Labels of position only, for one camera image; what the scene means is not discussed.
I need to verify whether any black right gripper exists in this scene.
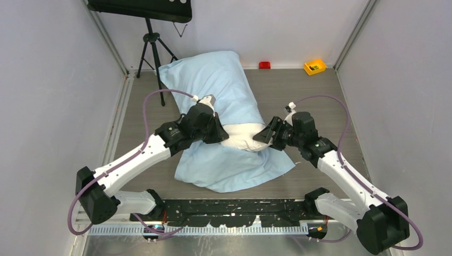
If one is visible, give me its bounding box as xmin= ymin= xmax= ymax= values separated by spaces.
xmin=253 ymin=116 xmax=303 ymax=151

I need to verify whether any white pillow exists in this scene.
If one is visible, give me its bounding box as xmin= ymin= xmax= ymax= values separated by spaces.
xmin=220 ymin=123 xmax=269 ymax=152

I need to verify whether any light blue pillowcase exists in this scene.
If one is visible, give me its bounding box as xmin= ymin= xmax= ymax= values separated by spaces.
xmin=159 ymin=51 xmax=295 ymax=193

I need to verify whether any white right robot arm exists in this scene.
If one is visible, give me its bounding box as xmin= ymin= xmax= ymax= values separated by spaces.
xmin=253 ymin=111 xmax=410 ymax=255

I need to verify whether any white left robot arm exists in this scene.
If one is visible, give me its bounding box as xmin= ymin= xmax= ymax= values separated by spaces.
xmin=76 ymin=97 xmax=229 ymax=225

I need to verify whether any red small block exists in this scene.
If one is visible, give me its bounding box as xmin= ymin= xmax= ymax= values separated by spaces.
xmin=259 ymin=61 xmax=271 ymax=69

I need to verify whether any yellow small bin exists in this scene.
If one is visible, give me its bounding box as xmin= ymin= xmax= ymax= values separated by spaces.
xmin=303 ymin=59 xmax=327 ymax=76

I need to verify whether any black tripod stand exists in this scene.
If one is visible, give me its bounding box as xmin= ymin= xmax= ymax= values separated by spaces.
xmin=136 ymin=18 xmax=178 ymax=106

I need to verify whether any black panel on tripod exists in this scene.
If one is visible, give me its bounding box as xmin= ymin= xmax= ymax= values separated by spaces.
xmin=87 ymin=0 xmax=192 ymax=23

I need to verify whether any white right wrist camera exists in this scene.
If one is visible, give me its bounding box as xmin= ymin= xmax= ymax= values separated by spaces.
xmin=284 ymin=102 xmax=296 ymax=125

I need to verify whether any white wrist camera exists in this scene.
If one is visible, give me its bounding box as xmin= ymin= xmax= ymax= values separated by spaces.
xmin=284 ymin=102 xmax=296 ymax=125
xmin=191 ymin=94 xmax=216 ymax=111

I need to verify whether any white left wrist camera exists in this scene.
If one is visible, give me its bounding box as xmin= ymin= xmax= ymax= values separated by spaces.
xmin=191 ymin=94 xmax=216 ymax=111

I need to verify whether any slotted aluminium rail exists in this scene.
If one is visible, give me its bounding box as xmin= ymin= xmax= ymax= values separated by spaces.
xmin=88 ymin=223 xmax=324 ymax=236

